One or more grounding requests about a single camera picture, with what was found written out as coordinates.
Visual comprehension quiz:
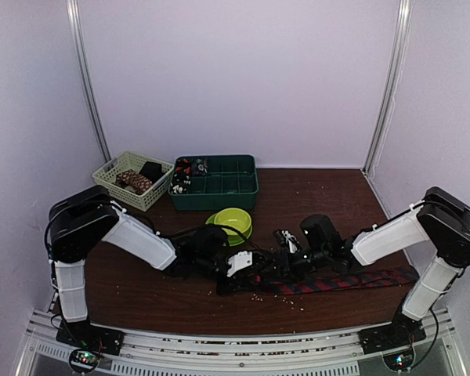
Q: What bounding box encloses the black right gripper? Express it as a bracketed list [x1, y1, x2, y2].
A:
[258, 247, 329, 284]

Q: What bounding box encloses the red navy striped tie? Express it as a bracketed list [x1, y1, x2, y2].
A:
[257, 266, 419, 295]

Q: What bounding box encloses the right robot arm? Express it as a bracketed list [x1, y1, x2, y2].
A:
[284, 186, 470, 346]

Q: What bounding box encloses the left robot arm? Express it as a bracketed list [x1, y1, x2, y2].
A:
[44, 186, 261, 348]

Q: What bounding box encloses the lime green plate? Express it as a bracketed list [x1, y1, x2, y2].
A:
[205, 208, 253, 247]

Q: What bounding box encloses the lime green bowl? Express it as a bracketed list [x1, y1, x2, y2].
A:
[214, 208, 252, 233]

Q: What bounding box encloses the green divided organizer tray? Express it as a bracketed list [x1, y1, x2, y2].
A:
[168, 154, 259, 211]

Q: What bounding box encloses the black white patterned rolled tie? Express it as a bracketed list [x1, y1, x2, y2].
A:
[170, 172, 191, 195]

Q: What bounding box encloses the dark floral rolled tie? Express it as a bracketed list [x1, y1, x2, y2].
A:
[191, 158, 208, 176]

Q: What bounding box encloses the red black rolled tie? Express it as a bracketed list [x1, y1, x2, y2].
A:
[175, 157, 193, 175]

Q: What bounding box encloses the brown floral tie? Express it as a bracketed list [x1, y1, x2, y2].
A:
[115, 169, 153, 195]

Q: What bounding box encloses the pale green perforated basket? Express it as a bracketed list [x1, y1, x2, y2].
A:
[92, 151, 174, 212]

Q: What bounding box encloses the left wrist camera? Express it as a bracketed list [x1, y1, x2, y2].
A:
[226, 251, 254, 277]

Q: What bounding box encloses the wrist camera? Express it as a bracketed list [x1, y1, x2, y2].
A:
[273, 229, 302, 254]
[226, 251, 254, 277]

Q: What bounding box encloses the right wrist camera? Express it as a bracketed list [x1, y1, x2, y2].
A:
[273, 229, 302, 254]

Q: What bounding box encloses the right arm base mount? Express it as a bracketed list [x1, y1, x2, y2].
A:
[358, 302, 427, 354]

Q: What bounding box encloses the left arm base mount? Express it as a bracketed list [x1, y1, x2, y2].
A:
[56, 320, 125, 356]

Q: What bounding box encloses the right aluminium frame post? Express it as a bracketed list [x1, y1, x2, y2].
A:
[363, 0, 412, 176]

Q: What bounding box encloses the aluminium frame post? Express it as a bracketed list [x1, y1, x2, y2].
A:
[363, 0, 412, 176]
[66, 0, 111, 162]

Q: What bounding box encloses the left aluminium frame post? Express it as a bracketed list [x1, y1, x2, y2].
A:
[66, 0, 111, 162]

